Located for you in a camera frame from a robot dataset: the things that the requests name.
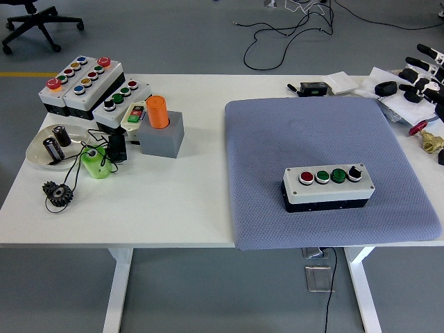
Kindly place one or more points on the silver metal dish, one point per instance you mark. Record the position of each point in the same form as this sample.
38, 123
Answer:
38, 149

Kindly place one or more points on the clear plastic bag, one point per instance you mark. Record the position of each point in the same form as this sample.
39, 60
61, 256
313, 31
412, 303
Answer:
393, 112

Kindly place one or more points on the black power adapter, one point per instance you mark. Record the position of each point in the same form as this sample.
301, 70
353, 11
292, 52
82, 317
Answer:
117, 147

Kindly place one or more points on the green plastic cylinder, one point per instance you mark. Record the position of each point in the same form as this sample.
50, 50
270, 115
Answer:
97, 170

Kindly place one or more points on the four-button box with selector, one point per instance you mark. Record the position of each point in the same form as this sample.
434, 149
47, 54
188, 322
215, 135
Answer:
100, 112

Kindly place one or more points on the black metal gear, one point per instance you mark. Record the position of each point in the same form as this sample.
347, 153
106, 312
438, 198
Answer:
52, 190

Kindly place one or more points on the grey-blue textured mat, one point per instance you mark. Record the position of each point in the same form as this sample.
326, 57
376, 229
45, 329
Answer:
277, 138

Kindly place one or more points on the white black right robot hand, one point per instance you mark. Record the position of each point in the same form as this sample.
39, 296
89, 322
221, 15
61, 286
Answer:
421, 83

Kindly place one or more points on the black office chair base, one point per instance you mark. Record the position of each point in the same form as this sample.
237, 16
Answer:
34, 17

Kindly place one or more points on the orange cylinder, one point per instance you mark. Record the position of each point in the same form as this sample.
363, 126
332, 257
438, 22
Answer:
156, 112

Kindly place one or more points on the grey block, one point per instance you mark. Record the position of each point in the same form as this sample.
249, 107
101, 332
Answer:
159, 144

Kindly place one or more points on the white wall switch plate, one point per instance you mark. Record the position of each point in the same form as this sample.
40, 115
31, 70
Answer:
341, 81

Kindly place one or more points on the cream red-green switch box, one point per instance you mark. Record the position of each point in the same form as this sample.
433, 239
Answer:
130, 126

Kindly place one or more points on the open metal floor socket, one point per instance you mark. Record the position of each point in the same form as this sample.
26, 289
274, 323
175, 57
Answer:
314, 252

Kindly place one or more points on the black capacitor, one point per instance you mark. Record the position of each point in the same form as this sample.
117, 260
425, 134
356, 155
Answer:
52, 149
61, 136

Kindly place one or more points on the five-button box with mushroom button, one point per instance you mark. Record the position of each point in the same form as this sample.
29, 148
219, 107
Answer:
52, 98
81, 102

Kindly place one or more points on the white table leg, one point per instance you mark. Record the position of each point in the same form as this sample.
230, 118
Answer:
364, 295
116, 295

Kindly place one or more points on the white paper sheet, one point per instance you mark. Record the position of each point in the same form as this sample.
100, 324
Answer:
378, 78

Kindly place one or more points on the white four-button control box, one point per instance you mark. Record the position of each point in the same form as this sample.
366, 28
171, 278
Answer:
329, 194

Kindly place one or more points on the closed metal floor socket plate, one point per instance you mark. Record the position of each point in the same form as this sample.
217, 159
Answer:
317, 279

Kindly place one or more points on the black device with green label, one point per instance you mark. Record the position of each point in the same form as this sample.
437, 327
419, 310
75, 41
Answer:
312, 88

